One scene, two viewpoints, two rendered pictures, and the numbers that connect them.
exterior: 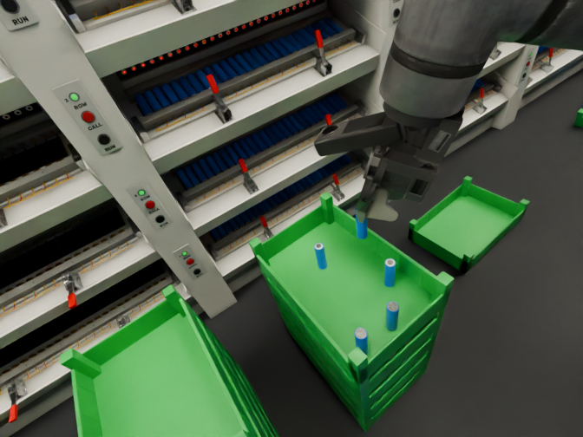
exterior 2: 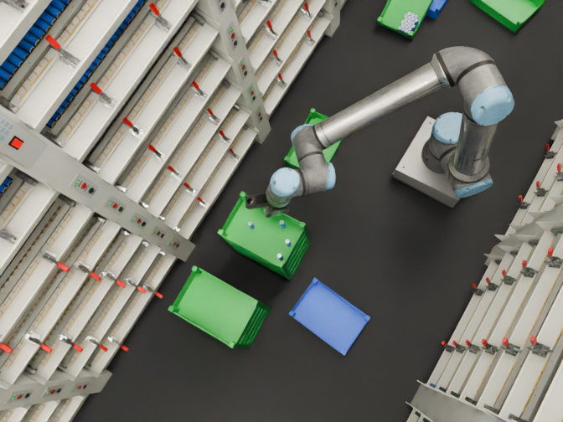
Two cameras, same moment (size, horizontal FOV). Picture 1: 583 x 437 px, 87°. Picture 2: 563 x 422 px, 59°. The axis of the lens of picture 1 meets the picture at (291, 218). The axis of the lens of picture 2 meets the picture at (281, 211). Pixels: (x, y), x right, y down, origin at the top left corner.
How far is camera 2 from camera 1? 1.50 m
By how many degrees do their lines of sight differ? 30
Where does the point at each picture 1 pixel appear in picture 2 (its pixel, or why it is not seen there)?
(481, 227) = not seen: hidden behind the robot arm
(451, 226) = not seen: hidden behind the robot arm
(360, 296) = (273, 236)
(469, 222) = not seen: hidden behind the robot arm
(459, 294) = (320, 195)
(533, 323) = (355, 200)
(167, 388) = (214, 301)
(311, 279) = (250, 235)
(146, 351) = (193, 293)
